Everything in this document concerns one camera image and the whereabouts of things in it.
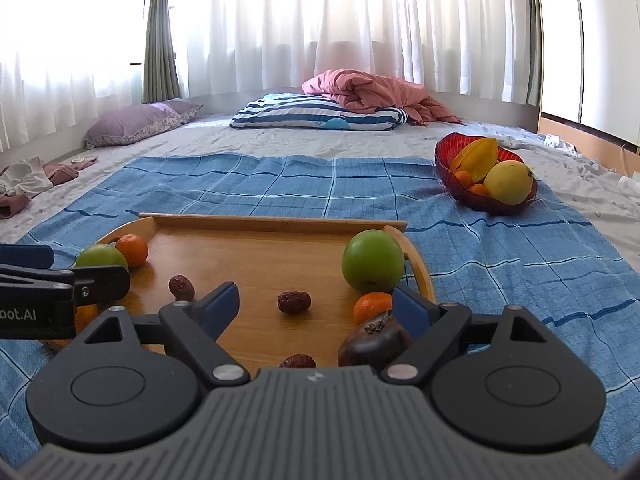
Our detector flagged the white garment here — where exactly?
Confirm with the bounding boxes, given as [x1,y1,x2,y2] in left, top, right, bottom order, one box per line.
[0,156,54,199]

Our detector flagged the red glass bowl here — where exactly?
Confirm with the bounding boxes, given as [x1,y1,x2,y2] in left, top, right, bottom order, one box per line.
[434,132,539,216]

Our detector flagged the green curtain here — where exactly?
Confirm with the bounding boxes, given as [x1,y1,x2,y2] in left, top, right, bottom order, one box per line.
[525,0,545,107]
[141,0,182,103]

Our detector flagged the wooden tray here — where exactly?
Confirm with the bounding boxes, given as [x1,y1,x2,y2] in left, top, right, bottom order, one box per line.
[40,212,438,371]

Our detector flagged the small white cloth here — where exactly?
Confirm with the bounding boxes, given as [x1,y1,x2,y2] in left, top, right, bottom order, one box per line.
[542,133,579,154]

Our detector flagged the orange passion fruit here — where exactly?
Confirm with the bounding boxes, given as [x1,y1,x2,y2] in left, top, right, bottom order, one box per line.
[75,304,99,333]

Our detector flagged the yellow mango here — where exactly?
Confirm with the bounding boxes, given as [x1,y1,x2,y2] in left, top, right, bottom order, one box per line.
[483,160,535,206]

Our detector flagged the white sheer curtain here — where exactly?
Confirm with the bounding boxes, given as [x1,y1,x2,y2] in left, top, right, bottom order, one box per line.
[0,0,538,153]

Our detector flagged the purple pillow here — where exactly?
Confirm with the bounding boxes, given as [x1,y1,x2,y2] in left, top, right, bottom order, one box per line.
[83,101,205,150]

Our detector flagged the blue checked blanket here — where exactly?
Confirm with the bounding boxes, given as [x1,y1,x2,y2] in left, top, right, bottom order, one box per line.
[0,154,640,441]

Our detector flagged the pink quilt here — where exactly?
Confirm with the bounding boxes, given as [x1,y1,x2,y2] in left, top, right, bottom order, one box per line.
[301,69,466,126]

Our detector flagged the pink folded cloth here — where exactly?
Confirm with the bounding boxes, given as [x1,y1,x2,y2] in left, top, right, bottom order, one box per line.
[42,160,81,187]

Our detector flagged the blue striped pillow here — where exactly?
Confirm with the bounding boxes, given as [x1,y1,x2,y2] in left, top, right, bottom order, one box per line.
[230,92,410,132]

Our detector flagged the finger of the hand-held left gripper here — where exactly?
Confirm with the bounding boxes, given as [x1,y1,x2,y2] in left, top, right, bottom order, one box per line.
[0,245,55,272]
[0,265,132,307]

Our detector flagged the green apple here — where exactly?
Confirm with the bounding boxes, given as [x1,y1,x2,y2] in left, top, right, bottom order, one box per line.
[74,244,130,273]
[341,230,406,295]

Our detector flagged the white cable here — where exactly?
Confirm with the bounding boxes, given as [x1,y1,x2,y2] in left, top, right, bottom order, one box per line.
[617,142,639,177]

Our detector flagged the white wardrobe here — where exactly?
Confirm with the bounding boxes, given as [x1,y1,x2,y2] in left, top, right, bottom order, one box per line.
[537,0,640,156]

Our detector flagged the dark brown persimmon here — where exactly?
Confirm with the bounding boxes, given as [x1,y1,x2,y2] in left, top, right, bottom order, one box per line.
[337,310,416,372]

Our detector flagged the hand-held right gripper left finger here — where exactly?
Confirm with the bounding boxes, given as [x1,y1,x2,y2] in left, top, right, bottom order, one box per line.
[70,281,251,388]

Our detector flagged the orange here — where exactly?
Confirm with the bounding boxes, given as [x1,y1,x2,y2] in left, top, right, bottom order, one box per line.
[115,233,150,268]

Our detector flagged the small tangerine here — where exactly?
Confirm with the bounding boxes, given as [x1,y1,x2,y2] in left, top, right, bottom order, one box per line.
[353,292,395,326]

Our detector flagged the yellow starfruit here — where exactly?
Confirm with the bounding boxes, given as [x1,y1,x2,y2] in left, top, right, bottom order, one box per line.
[448,137,501,184]

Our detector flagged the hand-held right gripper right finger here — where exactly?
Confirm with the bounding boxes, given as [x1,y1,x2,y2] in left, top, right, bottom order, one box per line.
[382,287,566,386]

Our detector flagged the white clothes pile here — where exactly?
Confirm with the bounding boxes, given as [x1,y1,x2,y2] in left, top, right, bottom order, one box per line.
[575,157,640,197]

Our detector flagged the pale pink garment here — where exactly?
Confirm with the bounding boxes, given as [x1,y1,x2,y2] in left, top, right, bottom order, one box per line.
[0,192,32,220]

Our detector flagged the grey patterned bed sheet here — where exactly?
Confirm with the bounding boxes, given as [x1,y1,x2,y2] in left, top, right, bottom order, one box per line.
[0,110,640,271]

